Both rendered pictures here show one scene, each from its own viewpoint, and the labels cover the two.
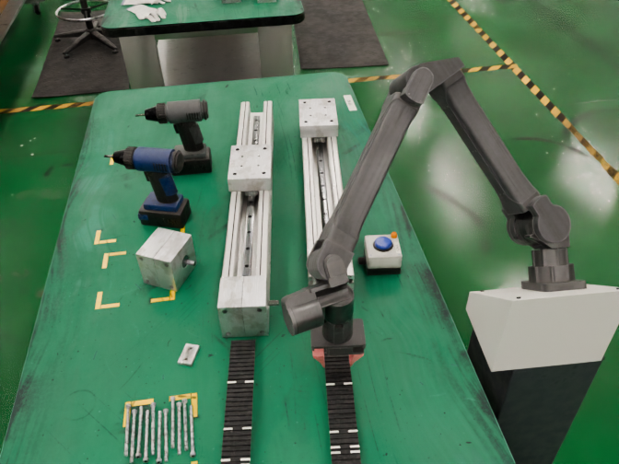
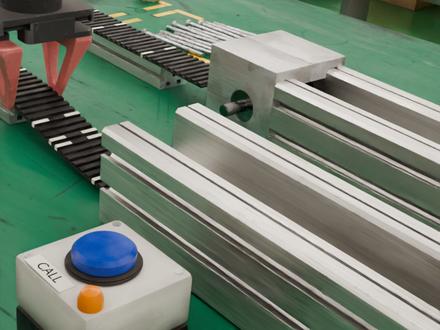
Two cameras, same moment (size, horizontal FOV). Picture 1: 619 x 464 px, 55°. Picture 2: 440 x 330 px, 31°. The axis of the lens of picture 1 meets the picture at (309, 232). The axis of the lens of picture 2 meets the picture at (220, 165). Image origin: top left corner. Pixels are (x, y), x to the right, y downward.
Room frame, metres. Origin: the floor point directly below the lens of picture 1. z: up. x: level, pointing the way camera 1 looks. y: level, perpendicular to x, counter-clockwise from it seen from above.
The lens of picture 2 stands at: (1.37, -0.41, 1.12)
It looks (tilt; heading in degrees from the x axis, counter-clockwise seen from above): 27 degrees down; 136
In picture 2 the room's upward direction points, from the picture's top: 6 degrees clockwise
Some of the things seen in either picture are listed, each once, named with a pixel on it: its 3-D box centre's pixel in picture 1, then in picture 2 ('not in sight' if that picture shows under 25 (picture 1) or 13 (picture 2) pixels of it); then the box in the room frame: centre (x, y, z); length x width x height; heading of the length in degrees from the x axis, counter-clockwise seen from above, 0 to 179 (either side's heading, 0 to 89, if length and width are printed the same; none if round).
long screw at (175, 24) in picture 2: (159, 435); (201, 35); (0.59, 0.29, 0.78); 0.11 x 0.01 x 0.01; 9
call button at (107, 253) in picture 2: (382, 244); (104, 258); (1.04, -0.17, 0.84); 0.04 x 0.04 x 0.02
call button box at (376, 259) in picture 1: (379, 254); (113, 296); (1.04, -0.16, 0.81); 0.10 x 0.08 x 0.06; 91
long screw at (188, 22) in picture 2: (146, 435); (215, 33); (0.59, 0.31, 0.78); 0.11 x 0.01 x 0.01; 9
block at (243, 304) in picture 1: (250, 306); (264, 96); (0.87, 0.13, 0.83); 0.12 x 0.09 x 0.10; 91
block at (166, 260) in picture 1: (171, 260); not in sight; (1.02, 0.33, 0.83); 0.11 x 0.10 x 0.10; 70
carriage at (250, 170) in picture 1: (251, 171); not in sight; (1.31, 0.15, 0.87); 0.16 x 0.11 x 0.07; 1
